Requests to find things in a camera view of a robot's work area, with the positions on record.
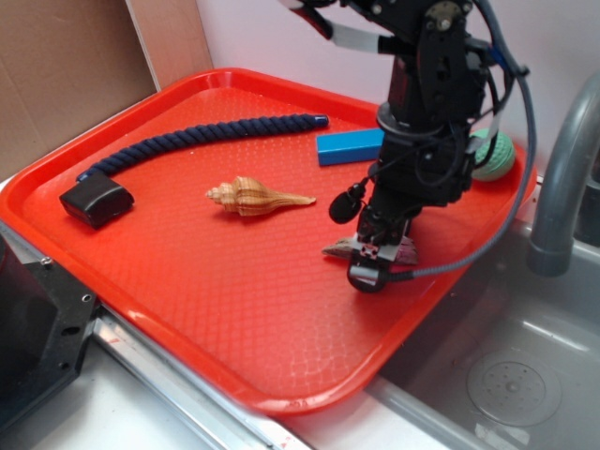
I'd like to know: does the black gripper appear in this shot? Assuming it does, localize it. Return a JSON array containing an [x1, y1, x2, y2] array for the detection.
[[345, 126, 474, 293]]

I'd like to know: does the brown wood chip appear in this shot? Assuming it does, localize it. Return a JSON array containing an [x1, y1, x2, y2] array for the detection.
[[322, 236, 418, 265]]

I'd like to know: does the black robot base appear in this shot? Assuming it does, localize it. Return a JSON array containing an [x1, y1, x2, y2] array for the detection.
[[1, 238, 98, 433]]

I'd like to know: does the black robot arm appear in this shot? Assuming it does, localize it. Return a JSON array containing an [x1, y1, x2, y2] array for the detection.
[[287, 1, 526, 293]]

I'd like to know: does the black foam microphone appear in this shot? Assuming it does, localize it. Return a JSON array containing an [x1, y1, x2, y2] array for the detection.
[[328, 183, 367, 225]]

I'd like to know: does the blue rectangular block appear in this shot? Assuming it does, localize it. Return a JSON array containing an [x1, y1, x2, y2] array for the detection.
[[316, 128, 383, 166]]

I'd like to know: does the tan spiral seashell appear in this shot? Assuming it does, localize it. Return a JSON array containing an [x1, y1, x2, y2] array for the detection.
[[205, 176, 317, 217]]

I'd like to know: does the red plastic tray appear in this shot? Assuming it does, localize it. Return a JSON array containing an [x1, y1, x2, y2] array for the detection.
[[0, 67, 538, 417]]

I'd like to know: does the green dimpled ball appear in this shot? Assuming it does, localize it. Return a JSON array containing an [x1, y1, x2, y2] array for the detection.
[[471, 128, 516, 182]]

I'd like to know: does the grey toy sink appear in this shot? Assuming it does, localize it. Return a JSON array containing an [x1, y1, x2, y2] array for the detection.
[[286, 199, 599, 449]]

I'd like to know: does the grey faucet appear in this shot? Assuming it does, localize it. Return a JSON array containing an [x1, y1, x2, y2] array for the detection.
[[527, 73, 599, 277]]

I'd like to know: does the black rounded block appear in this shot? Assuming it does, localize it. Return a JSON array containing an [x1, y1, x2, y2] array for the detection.
[[59, 172, 134, 230]]

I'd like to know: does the brown cardboard panel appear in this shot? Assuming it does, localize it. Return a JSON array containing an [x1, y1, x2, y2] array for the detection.
[[1, 1, 212, 179]]

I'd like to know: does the navy blue rope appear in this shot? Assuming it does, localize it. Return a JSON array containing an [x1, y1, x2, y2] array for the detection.
[[76, 112, 330, 184]]

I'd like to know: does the metal rail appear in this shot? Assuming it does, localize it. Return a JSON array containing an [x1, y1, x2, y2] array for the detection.
[[0, 219, 287, 450]]

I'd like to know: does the grey braided cable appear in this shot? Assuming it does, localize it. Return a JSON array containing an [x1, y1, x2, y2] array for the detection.
[[383, 0, 538, 285]]

